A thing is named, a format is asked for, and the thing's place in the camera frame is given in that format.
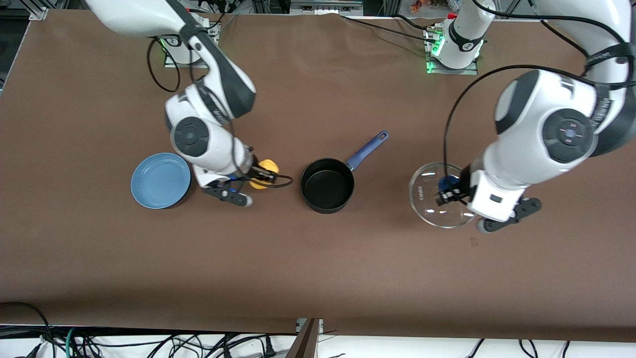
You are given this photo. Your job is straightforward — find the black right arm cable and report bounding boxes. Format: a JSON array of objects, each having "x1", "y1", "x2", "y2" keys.
[{"x1": 146, "y1": 35, "x2": 294, "y2": 190}]

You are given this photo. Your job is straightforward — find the grey metal box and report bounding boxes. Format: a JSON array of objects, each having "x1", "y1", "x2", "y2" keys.
[{"x1": 291, "y1": 0, "x2": 364, "y2": 16}]

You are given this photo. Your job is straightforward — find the yellow potato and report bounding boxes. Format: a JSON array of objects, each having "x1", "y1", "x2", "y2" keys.
[{"x1": 249, "y1": 159, "x2": 280, "y2": 191}]

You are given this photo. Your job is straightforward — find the black cable with plug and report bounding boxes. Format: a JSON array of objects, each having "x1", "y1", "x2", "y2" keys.
[{"x1": 219, "y1": 334, "x2": 278, "y2": 358}]

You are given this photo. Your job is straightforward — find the glass lid with blue knob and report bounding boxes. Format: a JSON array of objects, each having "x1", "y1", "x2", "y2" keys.
[{"x1": 409, "y1": 162, "x2": 477, "y2": 229}]

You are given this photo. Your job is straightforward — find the black looped cable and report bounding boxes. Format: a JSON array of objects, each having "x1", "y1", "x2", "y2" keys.
[{"x1": 0, "y1": 301, "x2": 56, "y2": 358}]

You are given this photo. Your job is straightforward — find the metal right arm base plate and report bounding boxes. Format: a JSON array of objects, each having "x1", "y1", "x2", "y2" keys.
[{"x1": 164, "y1": 20, "x2": 220, "y2": 69}]

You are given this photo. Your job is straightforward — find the black pot with blue handle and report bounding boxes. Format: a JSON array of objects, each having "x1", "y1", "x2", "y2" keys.
[{"x1": 300, "y1": 131, "x2": 390, "y2": 214}]

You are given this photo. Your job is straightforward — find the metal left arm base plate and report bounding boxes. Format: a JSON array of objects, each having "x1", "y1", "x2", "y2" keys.
[{"x1": 425, "y1": 25, "x2": 479, "y2": 76}]

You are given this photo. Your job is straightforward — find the black cable on table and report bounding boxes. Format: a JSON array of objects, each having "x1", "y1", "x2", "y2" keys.
[{"x1": 339, "y1": 14, "x2": 440, "y2": 45}]

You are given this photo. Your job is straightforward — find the metal frame post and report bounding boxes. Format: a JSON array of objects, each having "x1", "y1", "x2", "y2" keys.
[{"x1": 286, "y1": 318, "x2": 324, "y2": 358}]

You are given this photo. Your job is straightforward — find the blue round plate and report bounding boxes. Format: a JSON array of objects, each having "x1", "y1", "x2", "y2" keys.
[{"x1": 131, "y1": 152, "x2": 192, "y2": 209}]

